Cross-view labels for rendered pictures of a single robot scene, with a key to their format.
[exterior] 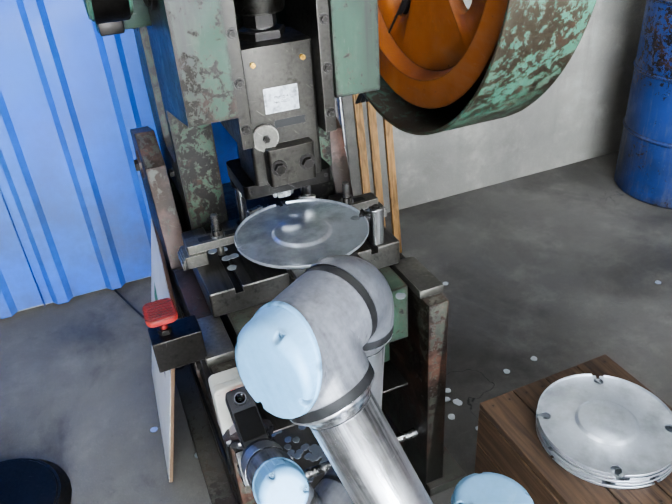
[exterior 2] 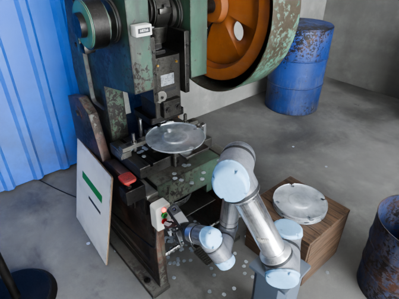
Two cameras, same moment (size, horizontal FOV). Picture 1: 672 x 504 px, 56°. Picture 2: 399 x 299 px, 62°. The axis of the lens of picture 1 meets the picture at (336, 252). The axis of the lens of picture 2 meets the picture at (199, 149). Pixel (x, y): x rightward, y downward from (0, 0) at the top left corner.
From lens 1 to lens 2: 48 cm
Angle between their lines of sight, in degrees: 16
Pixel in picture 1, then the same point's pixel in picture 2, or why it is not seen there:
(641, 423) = (312, 199)
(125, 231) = (43, 148)
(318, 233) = (183, 137)
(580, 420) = (290, 201)
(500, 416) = not seen: hidden behind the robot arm
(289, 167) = (171, 109)
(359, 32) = (200, 50)
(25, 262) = not seen: outside the picture
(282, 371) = (236, 184)
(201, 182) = (117, 118)
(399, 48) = not seen: hidden behind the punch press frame
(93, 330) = (34, 202)
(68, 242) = (13, 156)
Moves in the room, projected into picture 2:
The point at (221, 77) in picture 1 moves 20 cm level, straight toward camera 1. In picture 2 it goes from (148, 72) to (168, 88)
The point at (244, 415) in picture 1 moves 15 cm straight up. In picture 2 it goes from (178, 215) to (176, 186)
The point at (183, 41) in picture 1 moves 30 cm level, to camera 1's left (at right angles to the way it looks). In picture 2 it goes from (135, 57) to (53, 65)
